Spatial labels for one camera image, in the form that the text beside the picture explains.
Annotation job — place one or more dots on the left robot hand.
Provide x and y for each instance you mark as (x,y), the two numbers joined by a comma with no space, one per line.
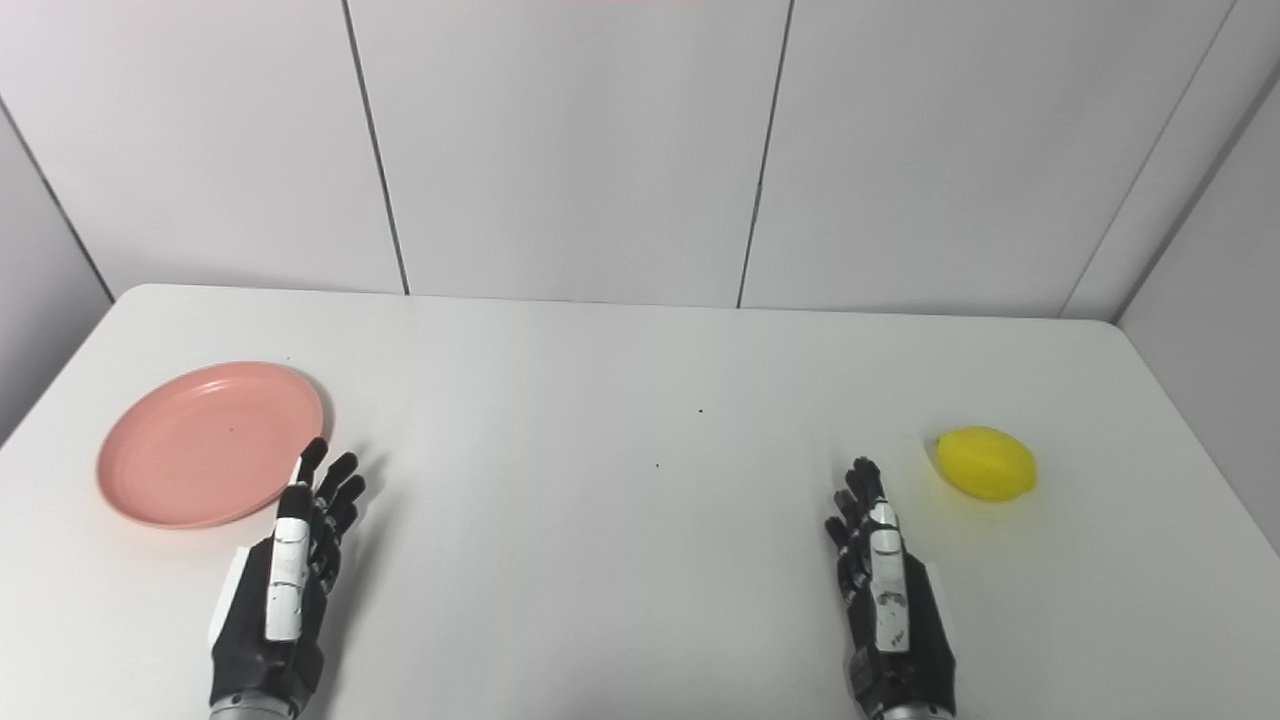
(285,580)

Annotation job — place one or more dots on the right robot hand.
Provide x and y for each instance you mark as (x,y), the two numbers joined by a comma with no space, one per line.
(890,600)

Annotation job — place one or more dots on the pink round plate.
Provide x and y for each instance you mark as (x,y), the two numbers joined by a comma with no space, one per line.
(211,444)

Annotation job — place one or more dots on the yellow lemon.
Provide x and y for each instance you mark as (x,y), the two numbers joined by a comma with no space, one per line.
(986,463)

